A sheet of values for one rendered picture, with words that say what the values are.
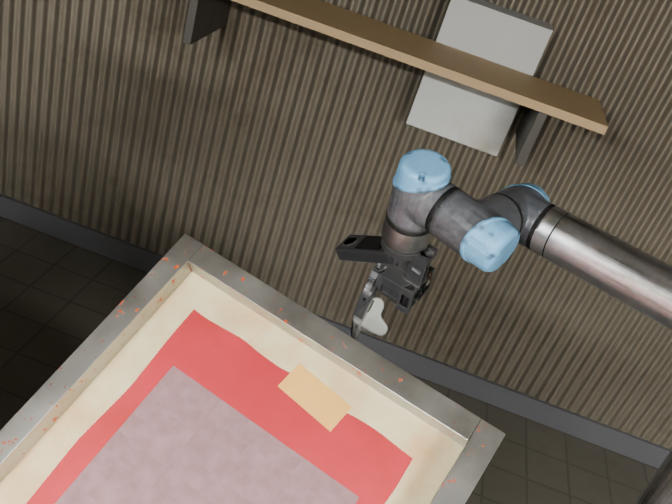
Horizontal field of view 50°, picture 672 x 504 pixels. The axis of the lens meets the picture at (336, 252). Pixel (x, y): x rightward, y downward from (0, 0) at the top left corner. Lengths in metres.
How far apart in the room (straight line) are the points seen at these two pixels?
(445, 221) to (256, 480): 0.44
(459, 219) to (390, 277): 0.20
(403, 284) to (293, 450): 0.30
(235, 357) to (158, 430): 0.15
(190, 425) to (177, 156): 2.40
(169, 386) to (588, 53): 2.22
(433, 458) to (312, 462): 0.17
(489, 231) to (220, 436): 0.48
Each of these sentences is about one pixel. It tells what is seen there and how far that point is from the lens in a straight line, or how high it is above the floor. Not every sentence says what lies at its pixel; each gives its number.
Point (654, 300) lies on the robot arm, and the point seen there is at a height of 1.78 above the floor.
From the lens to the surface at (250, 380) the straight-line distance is 1.09.
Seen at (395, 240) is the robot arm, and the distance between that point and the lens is 1.06.
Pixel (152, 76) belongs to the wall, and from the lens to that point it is 3.31.
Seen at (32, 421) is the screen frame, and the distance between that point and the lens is 1.12.
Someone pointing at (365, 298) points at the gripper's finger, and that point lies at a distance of 1.15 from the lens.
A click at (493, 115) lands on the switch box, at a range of 2.86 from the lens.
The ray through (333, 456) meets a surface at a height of 1.45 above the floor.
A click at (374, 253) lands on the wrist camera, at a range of 1.13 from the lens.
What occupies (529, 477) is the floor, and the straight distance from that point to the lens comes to 3.44.
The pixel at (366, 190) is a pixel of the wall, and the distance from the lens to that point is 3.16.
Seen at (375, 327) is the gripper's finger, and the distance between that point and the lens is 1.17.
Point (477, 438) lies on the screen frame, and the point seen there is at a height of 1.54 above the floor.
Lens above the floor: 2.20
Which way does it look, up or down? 31 degrees down
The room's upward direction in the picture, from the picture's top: 19 degrees clockwise
